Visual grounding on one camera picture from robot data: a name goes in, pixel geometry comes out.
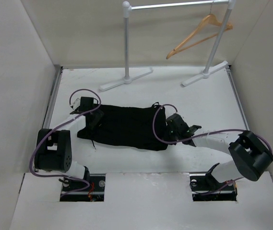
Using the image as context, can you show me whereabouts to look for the black trousers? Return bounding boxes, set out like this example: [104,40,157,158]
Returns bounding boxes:
[77,102,168,151]

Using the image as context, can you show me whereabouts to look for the wooden clothes hanger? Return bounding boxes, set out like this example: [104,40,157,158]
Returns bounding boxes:
[166,13,222,59]

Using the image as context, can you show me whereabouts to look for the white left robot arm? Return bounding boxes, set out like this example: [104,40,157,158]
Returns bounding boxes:
[30,97,104,191]

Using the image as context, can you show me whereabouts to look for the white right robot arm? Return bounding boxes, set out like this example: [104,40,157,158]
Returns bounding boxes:
[166,114,273,192]

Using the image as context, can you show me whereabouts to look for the white clothes rack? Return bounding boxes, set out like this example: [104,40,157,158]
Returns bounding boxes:
[98,0,237,92]

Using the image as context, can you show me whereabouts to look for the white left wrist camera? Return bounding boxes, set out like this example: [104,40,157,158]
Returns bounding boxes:
[70,98,81,110]

